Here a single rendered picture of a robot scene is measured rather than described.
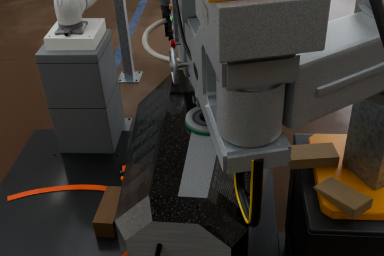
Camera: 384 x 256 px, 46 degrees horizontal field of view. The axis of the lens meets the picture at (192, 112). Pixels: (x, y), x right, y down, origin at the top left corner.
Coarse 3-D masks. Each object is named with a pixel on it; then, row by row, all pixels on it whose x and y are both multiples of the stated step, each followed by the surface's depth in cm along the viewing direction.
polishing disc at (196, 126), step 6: (198, 108) 218; (186, 114) 214; (192, 114) 214; (198, 114) 214; (186, 120) 210; (192, 120) 210; (198, 120) 210; (192, 126) 206; (198, 126) 206; (204, 126) 206; (204, 132) 204
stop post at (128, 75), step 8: (120, 0) 376; (120, 8) 379; (120, 16) 383; (120, 24) 388; (128, 24) 395; (120, 32) 392; (128, 32) 395; (120, 40) 396; (128, 40) 396; (128, 48) 400; (128, 56) 404; (128, 64) 408; (128, 72) 413; (136, 72) 427; (120, 80) 414; (128, 80) 415; (136, 80) 412
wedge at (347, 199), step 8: (320, 184) 180; (328, 184) 179; (336, 184) 178; (344, 184) 177; (320, 192) 176; (328, 192) 174; (336, 192) 174; (344, 192) 173; (352, 192) 172; (360, 192) 171; (336, 200) 170; (344, 200) 168; (352, 200) 168; (360, 200) 167; (368, 200) 166; (344, 208) 167; (352, 208) 164; (360, 208) 164; (368, 208) 168; (352, 216) 165
